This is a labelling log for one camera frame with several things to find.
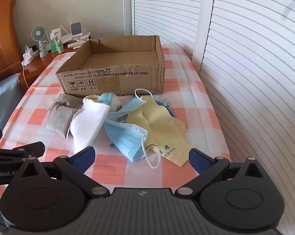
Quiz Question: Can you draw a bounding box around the wooden headboard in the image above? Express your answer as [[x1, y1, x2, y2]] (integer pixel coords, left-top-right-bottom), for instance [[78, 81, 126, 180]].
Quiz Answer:
[[0, 0, 22, 87]]

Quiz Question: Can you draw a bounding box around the white louvered closet door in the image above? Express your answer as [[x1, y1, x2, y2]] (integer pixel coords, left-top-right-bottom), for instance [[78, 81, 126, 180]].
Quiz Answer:
[[124, 0, 216, 52], [192, 0, 295, 235]]

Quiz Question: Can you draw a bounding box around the white remote control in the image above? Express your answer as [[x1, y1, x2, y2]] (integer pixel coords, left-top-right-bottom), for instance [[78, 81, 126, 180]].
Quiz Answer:
[[67, 40, 86, 49]]

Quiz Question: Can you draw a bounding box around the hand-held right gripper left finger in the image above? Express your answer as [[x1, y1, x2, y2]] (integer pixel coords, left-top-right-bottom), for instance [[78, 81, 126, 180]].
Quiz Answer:
[[15, 146, 110, 197]]

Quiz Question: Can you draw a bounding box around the white towel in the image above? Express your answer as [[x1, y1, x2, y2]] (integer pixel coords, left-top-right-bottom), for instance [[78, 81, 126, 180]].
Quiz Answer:
[[70, 99, 111, 155]]

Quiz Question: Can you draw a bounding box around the blue face mask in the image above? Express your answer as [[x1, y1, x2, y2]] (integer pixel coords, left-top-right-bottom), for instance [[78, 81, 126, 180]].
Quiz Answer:
[[103, 119, 163, 169], [106, 88, 153, 121]]

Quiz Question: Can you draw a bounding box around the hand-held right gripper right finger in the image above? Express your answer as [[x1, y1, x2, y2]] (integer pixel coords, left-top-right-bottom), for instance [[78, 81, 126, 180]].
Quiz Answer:
[[175, 148, 268, 199]]

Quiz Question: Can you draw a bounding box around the wooden nightstand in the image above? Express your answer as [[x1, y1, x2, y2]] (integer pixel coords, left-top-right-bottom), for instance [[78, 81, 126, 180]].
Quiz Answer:
[[18, 44, 77, 91]]

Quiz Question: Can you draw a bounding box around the white cable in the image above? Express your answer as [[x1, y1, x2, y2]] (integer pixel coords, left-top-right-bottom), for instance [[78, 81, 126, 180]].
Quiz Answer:
[[21, 61, 31, 89]]

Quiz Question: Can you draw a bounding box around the cardboard box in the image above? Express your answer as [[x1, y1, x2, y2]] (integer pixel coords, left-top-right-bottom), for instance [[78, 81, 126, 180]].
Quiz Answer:
[[55, 35, 166, 96]]

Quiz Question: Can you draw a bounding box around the pink checked tablecloth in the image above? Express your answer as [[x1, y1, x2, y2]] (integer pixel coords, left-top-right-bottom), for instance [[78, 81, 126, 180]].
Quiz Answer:
[[0, 42, 232, 202]]

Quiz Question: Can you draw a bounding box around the yellow cleaning cloth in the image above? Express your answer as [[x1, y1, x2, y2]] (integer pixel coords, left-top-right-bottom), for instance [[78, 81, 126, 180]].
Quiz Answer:
[[125, 96, 194, 167]]

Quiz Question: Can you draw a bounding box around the white charger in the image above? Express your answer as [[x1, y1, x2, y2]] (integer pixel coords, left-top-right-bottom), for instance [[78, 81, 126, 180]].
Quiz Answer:
[[22, 45, 39, 65]]

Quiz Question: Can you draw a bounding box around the grey cloth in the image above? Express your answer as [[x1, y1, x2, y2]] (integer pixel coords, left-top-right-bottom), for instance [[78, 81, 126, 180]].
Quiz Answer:
[[48, 93, 85, 112], [45, 105, 76, 139]]

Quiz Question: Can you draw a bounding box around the green desk fan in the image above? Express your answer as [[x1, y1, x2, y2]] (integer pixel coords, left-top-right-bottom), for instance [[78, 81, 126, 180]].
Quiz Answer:
[[31, 25, 49, 58]]

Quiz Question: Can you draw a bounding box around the white card box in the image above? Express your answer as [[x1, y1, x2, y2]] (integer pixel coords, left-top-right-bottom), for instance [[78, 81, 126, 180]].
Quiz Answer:
[[51, 26, 62, 40]]

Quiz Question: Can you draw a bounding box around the blue-green fringed cloth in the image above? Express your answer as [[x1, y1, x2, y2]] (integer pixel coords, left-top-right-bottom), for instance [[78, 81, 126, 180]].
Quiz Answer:
[[154, 98, 177, 118]]

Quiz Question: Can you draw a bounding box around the small toy with blue cap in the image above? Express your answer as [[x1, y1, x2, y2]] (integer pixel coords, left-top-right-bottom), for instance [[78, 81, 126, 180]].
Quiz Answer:
[[99, 92, 125, 113]]

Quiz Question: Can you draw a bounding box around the small standing mirror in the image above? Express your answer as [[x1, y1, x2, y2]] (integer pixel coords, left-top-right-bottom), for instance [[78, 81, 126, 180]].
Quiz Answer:
[[70, 21, 84, 40]]

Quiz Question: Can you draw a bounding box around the blue bedding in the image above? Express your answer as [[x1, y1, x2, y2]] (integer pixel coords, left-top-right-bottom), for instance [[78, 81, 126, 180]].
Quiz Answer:
[[0, 73, 24, 142]]

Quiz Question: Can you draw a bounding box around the cream scrunchie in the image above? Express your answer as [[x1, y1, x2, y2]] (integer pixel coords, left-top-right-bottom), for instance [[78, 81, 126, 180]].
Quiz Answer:
[[82, 94, 100, 104]]

